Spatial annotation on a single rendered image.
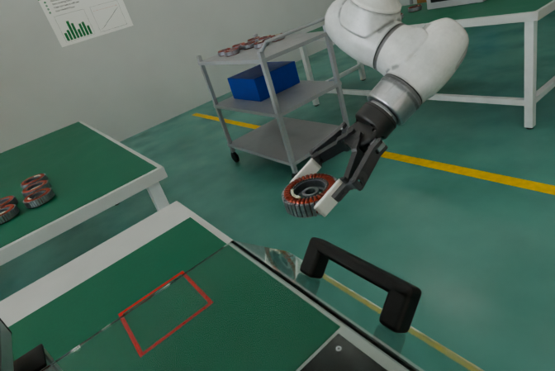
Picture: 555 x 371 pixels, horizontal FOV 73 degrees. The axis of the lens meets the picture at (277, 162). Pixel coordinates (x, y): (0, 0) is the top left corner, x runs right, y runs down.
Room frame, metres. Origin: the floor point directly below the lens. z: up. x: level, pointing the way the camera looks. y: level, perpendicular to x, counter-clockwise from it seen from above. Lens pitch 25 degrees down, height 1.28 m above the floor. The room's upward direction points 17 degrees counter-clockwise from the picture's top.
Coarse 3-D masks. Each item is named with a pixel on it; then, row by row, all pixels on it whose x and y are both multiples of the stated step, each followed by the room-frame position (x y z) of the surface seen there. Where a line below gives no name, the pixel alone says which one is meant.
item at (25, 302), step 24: (168, 216) 1.02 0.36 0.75; (192, 216) 0.97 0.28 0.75; (120, 240) 0.97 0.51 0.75; (144, 240) 0.92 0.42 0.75; (72, 264) 0.92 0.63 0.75; (96, 264) 0.88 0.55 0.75; (24, 288) 0.87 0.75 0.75; (48, 288) 0.83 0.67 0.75; (0, 312) 0.79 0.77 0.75; (24, 312) 0.76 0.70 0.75
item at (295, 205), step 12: (300, 180) 0.67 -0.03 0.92; (312, 180) 0.66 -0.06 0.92; (324, 180) 0.64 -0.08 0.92; (336, 180) 0.63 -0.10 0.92; (288, 192) 0.64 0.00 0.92; (300, 192) 0.66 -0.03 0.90; (312, 192) 0.64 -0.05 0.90; (324, 192) 0.59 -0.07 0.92; (288, 204) 0.60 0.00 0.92; (300, 204) 0.59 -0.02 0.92; (312, 204) 0.58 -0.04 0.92; (336, 204) 0.59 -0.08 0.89; (300, 216) 0.59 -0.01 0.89
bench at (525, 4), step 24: (504, 0) 2.62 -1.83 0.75; (528, 0) 2.39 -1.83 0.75; (552, 0) 2.20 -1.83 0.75; (408, 24) 2.82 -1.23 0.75; (480, 24) 2.33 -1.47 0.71; (528, 24) 2.13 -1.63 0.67; (528, 48) 2.13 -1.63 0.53; (360, 72) 4.32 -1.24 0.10; (528, 72) 2.13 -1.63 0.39; (456, 96) 2.55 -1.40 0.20; (480, 96) 2.42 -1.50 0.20; (528, 96) 2.13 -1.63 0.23; (528, 120) 2.13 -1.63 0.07
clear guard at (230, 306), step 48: (192, 288) 0.27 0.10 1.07; (240, 288) 0.25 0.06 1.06; (288, 288) 0.23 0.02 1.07; (336, 288) 0.26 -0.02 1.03; (96, 336) 0.24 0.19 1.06; (144, 336) 0.23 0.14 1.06; (192, 336) 0.21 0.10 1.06; (240, 336) 0.20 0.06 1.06; (288, 336) 0.19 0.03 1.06; (336, 336) 0.18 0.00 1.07; (384, 336) 0.17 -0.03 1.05
